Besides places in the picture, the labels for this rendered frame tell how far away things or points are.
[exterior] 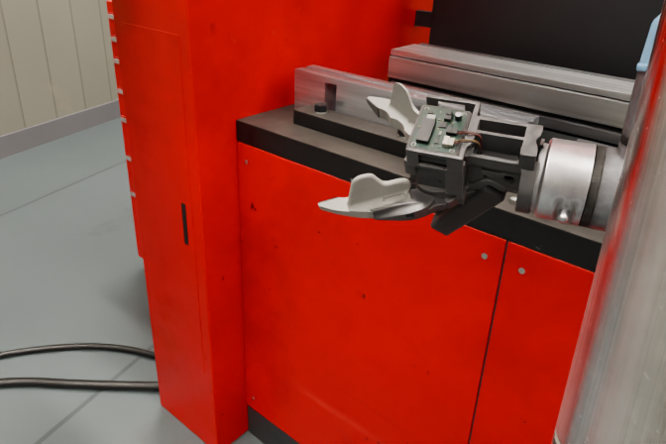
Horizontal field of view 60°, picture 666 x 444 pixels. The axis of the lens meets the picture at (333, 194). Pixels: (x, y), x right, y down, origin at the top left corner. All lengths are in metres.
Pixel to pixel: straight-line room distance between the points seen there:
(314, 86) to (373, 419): 0.69
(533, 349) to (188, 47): 0.77
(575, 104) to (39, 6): 3.11
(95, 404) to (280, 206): 0.91
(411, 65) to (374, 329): 0.60
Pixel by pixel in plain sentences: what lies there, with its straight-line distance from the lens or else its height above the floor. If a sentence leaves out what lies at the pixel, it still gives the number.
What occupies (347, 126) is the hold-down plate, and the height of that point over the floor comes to 0.90.
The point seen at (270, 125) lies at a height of 0.88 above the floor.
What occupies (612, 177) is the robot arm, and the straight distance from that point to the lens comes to 0.53.
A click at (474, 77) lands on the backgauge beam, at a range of 1.28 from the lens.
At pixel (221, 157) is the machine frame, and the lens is 1.20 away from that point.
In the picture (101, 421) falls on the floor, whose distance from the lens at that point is 1.78.
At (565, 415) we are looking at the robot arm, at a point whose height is 1.13.
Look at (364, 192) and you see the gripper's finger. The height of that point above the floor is 1.01.
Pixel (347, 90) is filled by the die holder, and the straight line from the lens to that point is 1.13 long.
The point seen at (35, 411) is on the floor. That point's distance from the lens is 1.87.
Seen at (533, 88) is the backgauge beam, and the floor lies 0.96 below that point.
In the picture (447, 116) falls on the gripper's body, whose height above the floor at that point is 1.08.
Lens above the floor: 1.24
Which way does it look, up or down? 25 degrees down
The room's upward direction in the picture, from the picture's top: 2 degrees clockwise
